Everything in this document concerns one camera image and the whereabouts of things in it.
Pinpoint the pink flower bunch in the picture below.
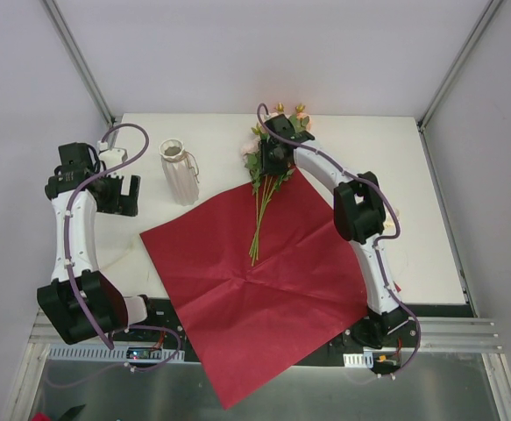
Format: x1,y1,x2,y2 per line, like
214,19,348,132
241,123,295,266

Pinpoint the brown red wrapping paper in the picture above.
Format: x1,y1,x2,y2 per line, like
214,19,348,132
141,172,367,409

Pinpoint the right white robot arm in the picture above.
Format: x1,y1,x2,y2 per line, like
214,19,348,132
257,104,409,349

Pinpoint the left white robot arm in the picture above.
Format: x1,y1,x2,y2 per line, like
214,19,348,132
37,143,160,345

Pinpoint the white ribbed ceramic vase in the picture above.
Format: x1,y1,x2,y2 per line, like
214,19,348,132
159,139,199,206

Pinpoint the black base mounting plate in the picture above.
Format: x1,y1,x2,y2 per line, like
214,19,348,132
123,296,419,368

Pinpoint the red black object bottom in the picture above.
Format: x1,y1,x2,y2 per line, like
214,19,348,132
30,404,86,421

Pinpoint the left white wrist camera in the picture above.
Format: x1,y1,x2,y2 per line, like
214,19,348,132
96,141,128,178

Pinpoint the left aluminium frame post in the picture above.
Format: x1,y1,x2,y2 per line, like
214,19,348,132
39,0,117,126

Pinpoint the aluminium frame post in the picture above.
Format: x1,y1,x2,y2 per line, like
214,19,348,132
417,0,506,132
39,0,117,126

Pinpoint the left white cable duct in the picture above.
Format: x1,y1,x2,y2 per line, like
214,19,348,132
48,345,185,365

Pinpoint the white cable duct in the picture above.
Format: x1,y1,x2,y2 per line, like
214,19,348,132
48,345,185,365
343,352,373,369

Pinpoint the right white cable duct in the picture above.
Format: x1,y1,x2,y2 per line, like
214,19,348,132
343,352,373,369

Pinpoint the right aluminium frame post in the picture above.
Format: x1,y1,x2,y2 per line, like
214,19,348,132
417,0,506,132

